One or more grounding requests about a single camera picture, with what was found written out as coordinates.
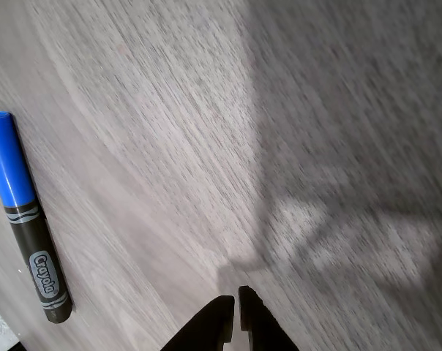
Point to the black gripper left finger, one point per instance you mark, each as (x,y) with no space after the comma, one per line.
(210,325)

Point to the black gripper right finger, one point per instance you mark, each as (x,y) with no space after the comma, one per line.
(261,325)

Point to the blue and black pen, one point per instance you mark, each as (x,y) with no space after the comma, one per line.
(9,164)

